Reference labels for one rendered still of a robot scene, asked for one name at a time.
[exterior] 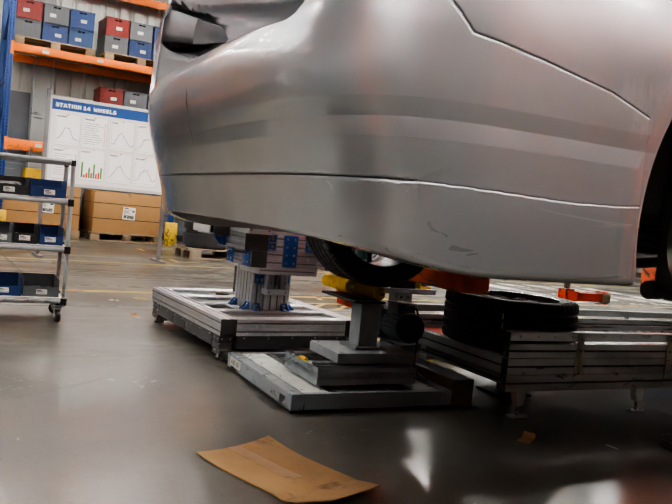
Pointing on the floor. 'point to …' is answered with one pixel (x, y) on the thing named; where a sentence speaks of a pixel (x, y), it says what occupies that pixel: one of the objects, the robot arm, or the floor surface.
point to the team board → (100, 149)
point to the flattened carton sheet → (284, 472)
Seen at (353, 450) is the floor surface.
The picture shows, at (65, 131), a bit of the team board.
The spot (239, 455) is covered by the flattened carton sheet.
